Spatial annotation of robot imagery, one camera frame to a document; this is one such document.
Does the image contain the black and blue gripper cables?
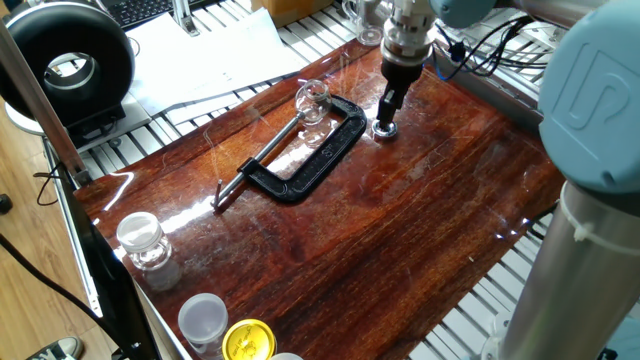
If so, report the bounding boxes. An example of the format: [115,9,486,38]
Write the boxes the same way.
[430,14,551,84]

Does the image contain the glossy red-brown wooden board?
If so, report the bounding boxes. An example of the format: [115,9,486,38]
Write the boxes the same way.
[73,38,566,360]

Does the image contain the silver metal jar lid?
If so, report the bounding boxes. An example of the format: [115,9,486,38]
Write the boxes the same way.
[370,119,400,141]

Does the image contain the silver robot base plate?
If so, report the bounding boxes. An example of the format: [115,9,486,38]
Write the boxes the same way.
[479,312,514,360]

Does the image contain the brown cardboard box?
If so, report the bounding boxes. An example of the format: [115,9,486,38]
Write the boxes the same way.
[249,0,335,29]

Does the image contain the aluminium frame post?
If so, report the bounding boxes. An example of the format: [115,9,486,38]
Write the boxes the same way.
[0,19,94,188]

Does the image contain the clear lidless glass jar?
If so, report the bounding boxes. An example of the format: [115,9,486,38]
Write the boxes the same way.
[342,0,387,48]

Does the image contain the glass jar with white lid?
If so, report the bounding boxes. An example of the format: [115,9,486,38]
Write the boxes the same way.
[177,292,230,360]
[115,211,175,274]

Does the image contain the black C-clamp with steel screw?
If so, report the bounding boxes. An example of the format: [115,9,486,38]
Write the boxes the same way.
[209,94,369,211]

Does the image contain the black side panel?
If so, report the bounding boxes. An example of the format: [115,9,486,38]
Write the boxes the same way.
[58,167,164,360]

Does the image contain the black ring light on stand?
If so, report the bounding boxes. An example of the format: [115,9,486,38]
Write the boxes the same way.
[0,1,152,151]

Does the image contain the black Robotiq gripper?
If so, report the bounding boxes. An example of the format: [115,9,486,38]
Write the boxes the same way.
[374,57,427,133]

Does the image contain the white paper sheet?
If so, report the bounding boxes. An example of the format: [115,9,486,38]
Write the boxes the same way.
[127,7,307,117]
[164,92,244,126]

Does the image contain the yellow round lid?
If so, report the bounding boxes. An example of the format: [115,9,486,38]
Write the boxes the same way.
[221,318,278,360]

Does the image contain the small clear glass jar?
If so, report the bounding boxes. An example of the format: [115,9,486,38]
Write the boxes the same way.
[294,78,333,127]

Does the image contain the thin black cable loop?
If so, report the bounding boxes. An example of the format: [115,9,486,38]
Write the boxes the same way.
[33,161,64,208]

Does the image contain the black canvas sneaker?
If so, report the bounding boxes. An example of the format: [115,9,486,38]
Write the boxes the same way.
[27,335,85,360]

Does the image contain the silver metal bracket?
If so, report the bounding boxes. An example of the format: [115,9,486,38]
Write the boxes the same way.
[171,0,202,38]

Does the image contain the silver mounting plate with cylinder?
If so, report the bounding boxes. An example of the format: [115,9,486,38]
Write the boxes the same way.
[519,19,569,51]

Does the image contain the black computer keyboard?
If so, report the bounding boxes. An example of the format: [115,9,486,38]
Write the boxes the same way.
[102,0,214,31]

